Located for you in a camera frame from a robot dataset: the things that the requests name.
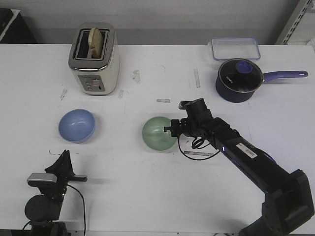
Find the clear plastic container blue rim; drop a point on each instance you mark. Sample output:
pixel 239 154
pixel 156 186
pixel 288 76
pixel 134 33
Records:
pixel 230 48

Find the white slotted shelf rack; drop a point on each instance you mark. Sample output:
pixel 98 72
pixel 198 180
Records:
pixel 300 27

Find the blue bowl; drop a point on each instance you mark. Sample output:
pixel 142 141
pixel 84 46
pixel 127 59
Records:
pixel 77 126

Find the cream and steel toaster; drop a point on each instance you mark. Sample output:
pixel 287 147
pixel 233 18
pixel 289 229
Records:
pixel 95 76

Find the dark blue saucepan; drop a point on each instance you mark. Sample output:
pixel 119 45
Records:
pixel 237 97

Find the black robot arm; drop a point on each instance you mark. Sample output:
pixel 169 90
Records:
pixel 288 200
pixel 43 210

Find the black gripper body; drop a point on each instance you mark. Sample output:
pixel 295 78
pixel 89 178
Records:
pixel 195 124
pixel 58 190

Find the glass pot lid blue knob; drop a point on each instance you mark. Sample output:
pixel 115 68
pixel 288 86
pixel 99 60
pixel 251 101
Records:
pixel 240 75

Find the green bowl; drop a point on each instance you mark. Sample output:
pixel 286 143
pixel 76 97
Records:
pixel 154 136

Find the toast slice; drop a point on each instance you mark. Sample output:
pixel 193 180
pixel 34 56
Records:
pixel 95 42

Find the black box in corner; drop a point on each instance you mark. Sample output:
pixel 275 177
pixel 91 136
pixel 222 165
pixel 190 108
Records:
pixel 13 28

